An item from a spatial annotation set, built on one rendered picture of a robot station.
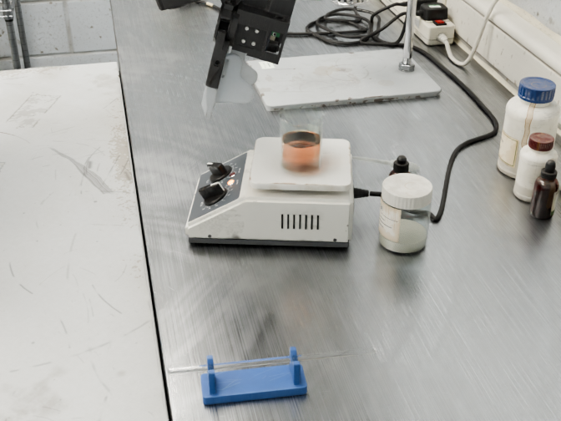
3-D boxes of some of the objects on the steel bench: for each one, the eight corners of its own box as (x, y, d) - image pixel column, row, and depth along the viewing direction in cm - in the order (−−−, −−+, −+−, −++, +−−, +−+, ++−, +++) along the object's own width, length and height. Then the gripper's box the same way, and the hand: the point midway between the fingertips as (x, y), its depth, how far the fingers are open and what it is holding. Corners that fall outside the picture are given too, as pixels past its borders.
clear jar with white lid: (411, 224, 105) (417, 169, 101) (436, 249, 101) (442, 192, 96) (369, 234, 103) (372, 177, 99) (391, 260, 99) (396, 202, 94)
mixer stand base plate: (266, 111, 133) (266, 105, 133) (245, 65, 150) (244, 59, 150) (442, 95, 139) (443, 89, 138) (402, 53, 156) (403, 47, 155)
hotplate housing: (185, 246, 101) (181, 189, 97) (199, 191, 112) (197, 138, 108) (369, 252, 100) (373, 195, 96) (366, 196, 111) (369, 142, 107)
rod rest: (203, 406, 78) (201, 377, 77) (200, 381, 81) (198, 352, 79) (307, 394, 80) (308, 366, 78) (301, 370, 83) (302, 342, 81)
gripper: (304, -24, 90) (255, 144, 101) (306, -50, 99) (262, 108, 110) (227, -47, 89) (186, 126, 100) (236, -71, 98) (199, 90, 109)
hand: (206, 101), depth 104 cm, fingers closed
